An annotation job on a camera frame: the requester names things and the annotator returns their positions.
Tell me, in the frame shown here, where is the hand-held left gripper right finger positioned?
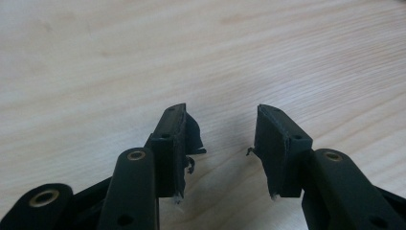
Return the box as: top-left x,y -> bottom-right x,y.
246,103 -> 314,201

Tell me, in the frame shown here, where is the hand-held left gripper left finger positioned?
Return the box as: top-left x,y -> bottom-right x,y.
145,103 -> 207,204

